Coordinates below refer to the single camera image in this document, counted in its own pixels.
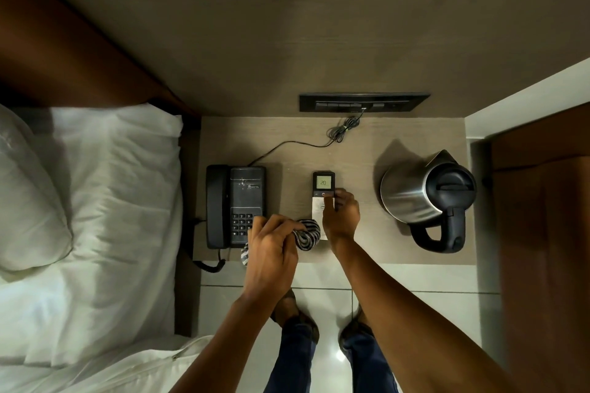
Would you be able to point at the black telephone handset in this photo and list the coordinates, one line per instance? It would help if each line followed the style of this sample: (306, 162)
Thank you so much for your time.
(216, 206)

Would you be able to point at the person's left forearm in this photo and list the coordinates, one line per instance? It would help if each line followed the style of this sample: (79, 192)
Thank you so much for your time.
(221, 346)

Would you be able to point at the person's right forearm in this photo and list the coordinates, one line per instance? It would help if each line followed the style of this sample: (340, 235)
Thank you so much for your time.
(415, 323)

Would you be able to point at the black wall switch panel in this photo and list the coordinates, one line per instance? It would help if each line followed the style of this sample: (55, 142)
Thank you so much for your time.
(364, 102)

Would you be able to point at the striped black white cloth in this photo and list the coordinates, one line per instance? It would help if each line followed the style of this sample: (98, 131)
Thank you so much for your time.
(309, 234)

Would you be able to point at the white pillow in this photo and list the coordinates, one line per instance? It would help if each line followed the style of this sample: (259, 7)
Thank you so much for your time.
(27, 204)

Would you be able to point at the remote control with display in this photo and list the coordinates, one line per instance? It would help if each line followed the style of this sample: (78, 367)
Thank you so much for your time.
(323, 182)

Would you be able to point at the steel electric kettle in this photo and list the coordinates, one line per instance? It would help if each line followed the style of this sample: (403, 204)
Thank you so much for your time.
(415, 190)

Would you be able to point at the person's left thumb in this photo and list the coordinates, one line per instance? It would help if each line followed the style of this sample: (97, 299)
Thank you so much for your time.
(289, 226)

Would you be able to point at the white bed sheet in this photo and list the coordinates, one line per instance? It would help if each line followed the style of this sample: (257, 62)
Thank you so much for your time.
(115, 372)

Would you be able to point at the person's right thumb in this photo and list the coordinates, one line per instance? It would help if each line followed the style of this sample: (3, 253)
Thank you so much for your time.
(327, 213)

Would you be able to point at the black desk telephone base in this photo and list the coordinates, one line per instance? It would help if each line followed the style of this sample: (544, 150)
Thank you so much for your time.
(246, 192)

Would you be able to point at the brown wooden headboard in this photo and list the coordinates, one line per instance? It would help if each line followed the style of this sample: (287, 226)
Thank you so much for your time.
(69, 56)

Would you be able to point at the person's left hand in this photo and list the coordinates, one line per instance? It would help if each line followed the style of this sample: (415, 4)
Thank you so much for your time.
(272, 259)

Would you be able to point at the dark shoe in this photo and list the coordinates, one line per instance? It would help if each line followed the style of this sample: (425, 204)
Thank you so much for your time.
(288, 310)
(352, 330)

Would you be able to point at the person's right hand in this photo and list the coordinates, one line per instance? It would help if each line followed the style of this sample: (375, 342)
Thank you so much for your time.
(343, 220)

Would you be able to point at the blue jeans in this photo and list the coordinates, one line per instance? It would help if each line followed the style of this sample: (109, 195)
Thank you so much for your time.
(295, 365)

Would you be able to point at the white duvet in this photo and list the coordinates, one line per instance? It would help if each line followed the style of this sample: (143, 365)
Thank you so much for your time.
(120, 222)

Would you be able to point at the brown wooden door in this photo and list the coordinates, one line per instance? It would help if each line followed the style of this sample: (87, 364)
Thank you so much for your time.
(544, 245)

